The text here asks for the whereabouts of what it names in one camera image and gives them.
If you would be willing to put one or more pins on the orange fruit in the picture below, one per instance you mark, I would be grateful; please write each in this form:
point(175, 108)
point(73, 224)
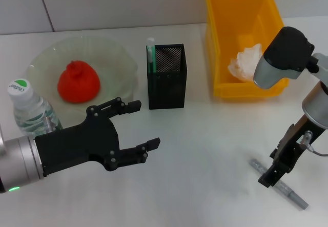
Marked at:
point(78, 83)

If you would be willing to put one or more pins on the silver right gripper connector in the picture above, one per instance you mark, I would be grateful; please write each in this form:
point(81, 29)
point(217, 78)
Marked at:
point(306, 138)

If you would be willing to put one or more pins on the clear green-label water bottle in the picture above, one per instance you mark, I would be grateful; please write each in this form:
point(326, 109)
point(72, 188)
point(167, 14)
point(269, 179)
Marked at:
point(28, 106)

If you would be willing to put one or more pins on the white paper ball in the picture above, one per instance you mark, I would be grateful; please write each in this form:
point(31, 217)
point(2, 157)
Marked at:
point(243, 63)

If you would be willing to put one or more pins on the translucent glass fruit plate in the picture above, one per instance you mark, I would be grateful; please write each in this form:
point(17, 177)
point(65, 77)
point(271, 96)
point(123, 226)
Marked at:
point(112, 65)

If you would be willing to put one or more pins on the black mesh pen holder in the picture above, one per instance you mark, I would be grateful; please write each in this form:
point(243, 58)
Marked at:
point(166, 91)

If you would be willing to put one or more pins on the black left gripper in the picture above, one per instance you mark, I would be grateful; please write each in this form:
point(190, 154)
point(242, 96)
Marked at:
point(77, 145)

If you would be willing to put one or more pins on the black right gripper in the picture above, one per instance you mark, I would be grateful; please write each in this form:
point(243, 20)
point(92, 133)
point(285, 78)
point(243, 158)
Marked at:
point(299, 145)

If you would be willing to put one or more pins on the yellow plastic bin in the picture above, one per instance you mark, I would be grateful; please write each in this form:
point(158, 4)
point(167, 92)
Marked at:
point(220, 45)

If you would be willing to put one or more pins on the grey glitter pen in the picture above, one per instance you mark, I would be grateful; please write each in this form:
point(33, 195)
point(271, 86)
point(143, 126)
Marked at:
point(294, 195)

